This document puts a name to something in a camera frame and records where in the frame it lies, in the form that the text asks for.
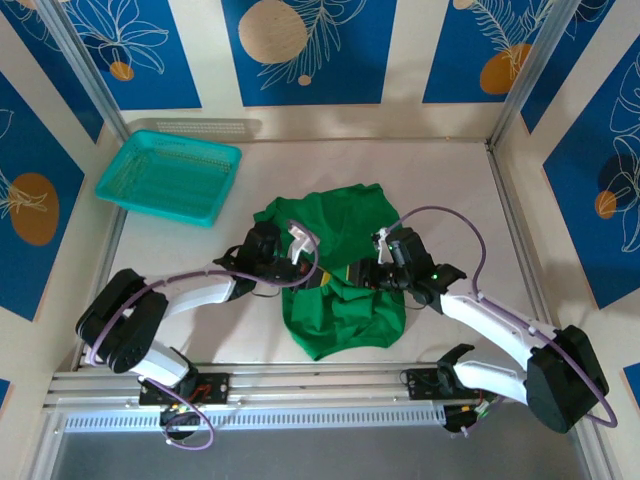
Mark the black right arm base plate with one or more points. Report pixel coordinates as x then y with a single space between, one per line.
422 385

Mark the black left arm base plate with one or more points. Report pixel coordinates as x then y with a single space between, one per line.
215 387

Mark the small electronics board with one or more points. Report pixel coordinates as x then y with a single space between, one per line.
180 410
467 410

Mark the aluminium table side rail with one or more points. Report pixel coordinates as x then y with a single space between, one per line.
501 175

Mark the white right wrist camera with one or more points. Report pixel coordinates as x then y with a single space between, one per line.
382 245

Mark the teal plastic basket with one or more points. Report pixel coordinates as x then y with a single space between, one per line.
165 180

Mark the aluminium rail frame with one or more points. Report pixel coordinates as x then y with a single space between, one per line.
320 386

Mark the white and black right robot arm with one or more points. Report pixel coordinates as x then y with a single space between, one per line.
490 325

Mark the green t-shirt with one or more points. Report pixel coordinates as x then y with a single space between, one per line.
350 320

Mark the aluminium corner post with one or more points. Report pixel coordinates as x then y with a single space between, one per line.
536 65
82 65

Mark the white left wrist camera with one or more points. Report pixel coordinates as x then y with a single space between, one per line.
302 242

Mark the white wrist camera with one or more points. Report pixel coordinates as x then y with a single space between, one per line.
302 242
382 245

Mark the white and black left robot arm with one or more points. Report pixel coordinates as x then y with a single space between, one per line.
200 295

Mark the perforated metal strip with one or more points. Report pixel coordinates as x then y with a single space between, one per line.
200 126

